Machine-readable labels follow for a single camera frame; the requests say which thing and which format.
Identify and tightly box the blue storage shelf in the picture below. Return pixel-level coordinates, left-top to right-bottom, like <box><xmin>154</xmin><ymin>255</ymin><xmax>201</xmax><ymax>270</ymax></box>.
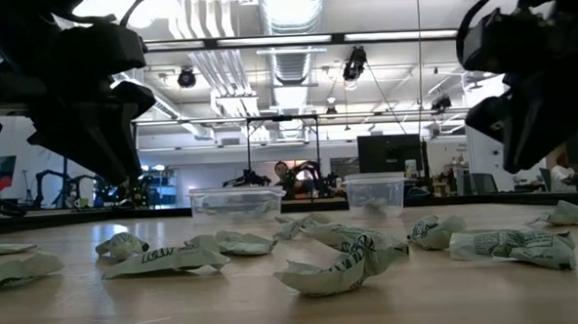
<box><xmin>142</xmin><ymin>164</ymin><xmax>180</xmax><ymax>208</ymax></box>

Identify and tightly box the black left camera cable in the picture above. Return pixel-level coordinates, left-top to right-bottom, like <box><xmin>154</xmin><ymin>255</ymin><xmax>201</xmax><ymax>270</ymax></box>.
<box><xmin>115</xmin><ymin>0</ymin><xmax>160</xmax><ymax>28</ymax></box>

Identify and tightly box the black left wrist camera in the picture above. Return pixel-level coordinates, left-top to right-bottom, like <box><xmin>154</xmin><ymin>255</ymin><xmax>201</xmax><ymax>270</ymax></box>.
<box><xmin>52</xmin><ymin>20</ymin><xmax>149</xmax><ymax>79</ymax></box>

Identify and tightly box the small clear plastic container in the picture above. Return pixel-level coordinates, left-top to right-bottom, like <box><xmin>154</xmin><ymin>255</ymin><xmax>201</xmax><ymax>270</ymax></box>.
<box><xmin>343</xmin><ymin>171</ymin><xmax>409</xmax><ymax>222</ymax></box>

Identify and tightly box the blurry grey object top right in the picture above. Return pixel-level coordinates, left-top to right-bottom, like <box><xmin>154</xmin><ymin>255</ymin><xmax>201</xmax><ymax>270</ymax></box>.
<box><xmin>270</xmin><ymin>235</ymin><xmax>374</xmax><ymax>301</ymax></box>

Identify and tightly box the dark office chair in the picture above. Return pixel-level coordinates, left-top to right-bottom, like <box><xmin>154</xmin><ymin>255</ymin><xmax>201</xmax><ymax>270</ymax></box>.
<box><xmin>460</xmin><ymin>172</ymin><xmax>500</xmax><ymax>197</ymax></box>

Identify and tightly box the black ceiling camera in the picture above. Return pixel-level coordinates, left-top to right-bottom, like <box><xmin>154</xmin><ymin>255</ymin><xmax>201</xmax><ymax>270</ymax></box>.
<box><xmin>341</xmin><ymin>45</ymin><xmax>369</xmax><ymax>83</ymax></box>
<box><xmin>177</xmin><ymin>67</ymin><xmax>198</xmax><ymax>90</ymax></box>
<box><xmin>430</xmin><ymin>96</ymin><xmax>453</xmax><ymax>113</ymax></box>

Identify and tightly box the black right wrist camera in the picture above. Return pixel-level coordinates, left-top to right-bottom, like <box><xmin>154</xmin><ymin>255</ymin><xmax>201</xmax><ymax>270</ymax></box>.
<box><xmin>453</xmin><ymin>4</ymin><xmax>562</xmax><ymax>77</ymax></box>

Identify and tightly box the black computer monitor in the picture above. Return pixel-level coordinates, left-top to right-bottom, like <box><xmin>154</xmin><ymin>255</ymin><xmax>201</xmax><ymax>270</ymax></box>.
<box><xmin>356</xmin><ymin>133</ymin><xmax>431</xmax><ymax>182</ymax></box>

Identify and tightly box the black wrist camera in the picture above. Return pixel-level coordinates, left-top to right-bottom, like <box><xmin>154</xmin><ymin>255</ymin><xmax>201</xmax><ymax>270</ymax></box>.
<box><xmin>453</xmin><ymin>4</ymin><xmax>562</xmax><ymax>77</ymax></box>
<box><xmin>52</xmin><ymin>20</ymin><xmax>149</xmax><ymax>79</ymax></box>

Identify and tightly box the silver air duct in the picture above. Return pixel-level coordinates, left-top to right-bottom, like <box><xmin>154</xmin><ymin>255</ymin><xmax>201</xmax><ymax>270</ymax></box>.
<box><xmin>257</xmin><ymin>0</ymin><xmax>333</xmax><ymax>141</ymax></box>

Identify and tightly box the black gantry frame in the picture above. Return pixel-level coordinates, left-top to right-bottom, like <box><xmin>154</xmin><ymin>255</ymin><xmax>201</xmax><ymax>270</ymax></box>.
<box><xmin>245</xmin><ymin>113</ymin><xmax>323</xmax><ymax>187</ymax></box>

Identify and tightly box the wide clear plastic container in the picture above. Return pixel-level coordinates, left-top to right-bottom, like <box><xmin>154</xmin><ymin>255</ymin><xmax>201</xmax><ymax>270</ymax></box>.
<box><xmin>187</xmin><ymin>183</ymin><xmax>287</xmax><ymax>221</ymax></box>

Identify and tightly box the black metal table frame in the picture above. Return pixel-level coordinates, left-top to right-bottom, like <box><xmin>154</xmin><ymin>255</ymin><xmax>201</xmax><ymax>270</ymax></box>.
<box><xmin>0</xmin><ymin>187</ymin><xmax>578</xmax><ymax>235</ymax></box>

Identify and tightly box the thin hanging cable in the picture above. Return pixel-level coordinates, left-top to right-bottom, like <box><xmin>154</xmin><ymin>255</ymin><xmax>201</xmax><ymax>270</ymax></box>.
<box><xmin>414</xmin><ymin>0</ymin><xmax>427</xmax><ymax>138</ymax></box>

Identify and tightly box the black camera cable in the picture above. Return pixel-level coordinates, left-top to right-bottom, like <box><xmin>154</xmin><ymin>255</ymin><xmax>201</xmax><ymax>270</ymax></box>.
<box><xmin>453</xmin><ymin>0</ymin><xmax>506</xmax><ymax>58</ymax></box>
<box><xmin>115</xmin><ymin>0</ymin><xmax>160</xmax><ymax>28</ymax></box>

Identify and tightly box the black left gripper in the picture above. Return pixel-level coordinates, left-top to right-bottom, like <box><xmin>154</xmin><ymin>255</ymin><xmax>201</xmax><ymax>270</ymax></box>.
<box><xmin>0</xmin><ymin>64</ymin><xmax>161</xmax><ymax>193</ymax></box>

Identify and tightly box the black right camera cable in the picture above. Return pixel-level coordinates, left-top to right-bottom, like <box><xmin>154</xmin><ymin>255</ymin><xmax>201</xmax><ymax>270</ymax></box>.
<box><xmin>453</xmin><ymin>0</ymin><xmax>506</xmax><ymax>58</ymax></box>

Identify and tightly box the person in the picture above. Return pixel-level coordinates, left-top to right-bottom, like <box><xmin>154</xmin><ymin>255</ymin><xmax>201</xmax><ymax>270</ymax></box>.
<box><xmin>548</xmin><ymin>149</ymin><xmax>578</xmax><ymax>193</ymax></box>
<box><xmin>271</xmin><ymin>158</ymin><xmax>316</xmax><ymax>202</ymax></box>

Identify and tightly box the blurry grey object right edge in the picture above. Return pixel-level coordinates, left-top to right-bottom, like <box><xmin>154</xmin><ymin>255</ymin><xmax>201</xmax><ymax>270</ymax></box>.
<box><xmin>447</xmin><ymin>224</ymin><xmax>578</xmax><ymax>277</ymax></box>

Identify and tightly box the white pillar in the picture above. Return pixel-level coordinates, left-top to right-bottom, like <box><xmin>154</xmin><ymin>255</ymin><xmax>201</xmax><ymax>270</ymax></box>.
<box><xmin>462</xmin><ymin>76</ymin><xmax>516</xmax><ymax>195</ymax></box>

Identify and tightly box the green white sweetener packet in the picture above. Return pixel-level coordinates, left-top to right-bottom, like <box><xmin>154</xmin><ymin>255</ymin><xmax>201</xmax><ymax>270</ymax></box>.
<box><xmin>406</xmin><ymin>212</ymin><xmax>469</xmax><ymax>253</ymax></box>
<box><xmin>523</xmin><ymin>198</ymin><xmax>578</xmax><ymax>230</ymax></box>
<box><xmin>197</xmin><ymin>203</ymin><xmax>233</xmax><ymax>220</ymax></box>
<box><xmin>0</xmin><ymin>249</ymin><xmax>65</xmax><ymax>292</ymax></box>
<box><xmin>362</xmin><ymin>196</ymin><xmax>390</xmax><ymax>215</ymax></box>
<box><xmin>100</xmin><ymin>233</ymin><xmax>232</xmax><ymax>280</ymax></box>
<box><xmin>94</xmin><ymin>230</ymin><xmax>151</xmax><ymax>263</ymax></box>
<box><xmin>241</xmin><ymin>200</ymin><xmax>278</xmax><ymax>219</ymax></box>
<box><xmin>300</xmin><ymin>220</ymin><xmax>411</xmax><ymax>274</ymax></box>
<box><xmin>0</xmin><ymin>241</ymin><xmax>39</xmax><ymax>257</ymax></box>
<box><xmin>270</xmin><ymin>212</ymin><xmax>332</xmax><ymax>242</ymax></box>
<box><xmin>212</xmin><ymin>226</ymin><xmax>280</xmax><ymax>259</ymax></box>

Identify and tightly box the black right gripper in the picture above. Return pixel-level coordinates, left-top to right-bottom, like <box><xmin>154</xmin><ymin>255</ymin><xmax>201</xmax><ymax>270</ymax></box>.
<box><xmin>459</xmin><ymin>2</ymin><xmax>578</xmax><ymax>178</ymax></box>

